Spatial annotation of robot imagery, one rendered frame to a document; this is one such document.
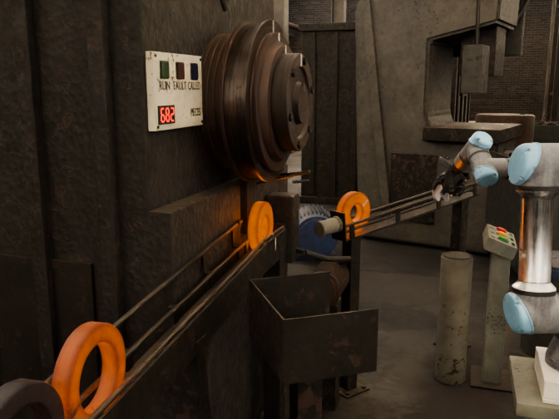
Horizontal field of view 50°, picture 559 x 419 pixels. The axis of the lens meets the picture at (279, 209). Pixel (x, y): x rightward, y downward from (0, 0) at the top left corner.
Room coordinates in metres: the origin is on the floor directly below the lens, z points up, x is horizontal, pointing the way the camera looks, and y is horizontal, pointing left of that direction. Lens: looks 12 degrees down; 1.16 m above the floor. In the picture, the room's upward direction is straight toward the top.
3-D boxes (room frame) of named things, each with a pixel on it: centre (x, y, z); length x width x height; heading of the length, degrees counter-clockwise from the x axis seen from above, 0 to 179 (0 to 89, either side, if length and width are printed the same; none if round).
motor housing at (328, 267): (2.09, -0.18, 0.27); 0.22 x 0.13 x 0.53; 163
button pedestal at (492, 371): (2.24, -0.86, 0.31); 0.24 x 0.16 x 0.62; 163
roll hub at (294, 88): (1.78, -0.04, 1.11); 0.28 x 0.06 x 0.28; 163
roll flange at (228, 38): (1.84, 0.13, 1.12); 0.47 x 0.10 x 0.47; 163
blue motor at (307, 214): (4.08, -0.23, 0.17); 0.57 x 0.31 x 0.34; 3
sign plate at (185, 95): (1.52, 0.25, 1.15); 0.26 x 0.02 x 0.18; 163
